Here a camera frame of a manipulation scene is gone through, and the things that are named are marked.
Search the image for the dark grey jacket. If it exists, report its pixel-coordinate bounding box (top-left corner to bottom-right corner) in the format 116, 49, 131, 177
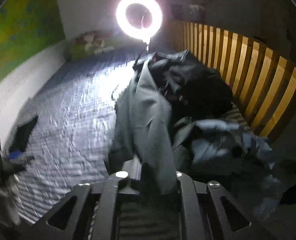
105, 50, 233, 194

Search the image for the folded black garment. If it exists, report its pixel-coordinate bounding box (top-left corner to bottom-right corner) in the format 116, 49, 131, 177
9, 115, 39, 153

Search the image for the blue-grey crumpled garment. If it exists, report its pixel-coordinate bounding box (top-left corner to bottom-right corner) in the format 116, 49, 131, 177
172, 118, 286, 220

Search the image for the blue striped bed sheet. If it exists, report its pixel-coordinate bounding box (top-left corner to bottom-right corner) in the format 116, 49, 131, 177
16, 46, 141, 224

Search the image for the green folded blanket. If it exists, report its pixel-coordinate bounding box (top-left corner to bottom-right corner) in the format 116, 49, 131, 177
67, 42, 116, 61

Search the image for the red white folded blanket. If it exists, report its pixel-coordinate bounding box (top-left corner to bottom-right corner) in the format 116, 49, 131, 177
75, 30, 109, 47

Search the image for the wooden slatted bed rail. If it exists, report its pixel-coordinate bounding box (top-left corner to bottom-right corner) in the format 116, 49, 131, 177
165, 20, 296, 141

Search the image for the green map wall poster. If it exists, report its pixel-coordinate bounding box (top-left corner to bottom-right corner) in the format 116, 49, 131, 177
0, 0, 65, 82

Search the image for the white ring light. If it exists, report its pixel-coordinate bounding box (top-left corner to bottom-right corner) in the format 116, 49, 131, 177
116, 0, 163, 44

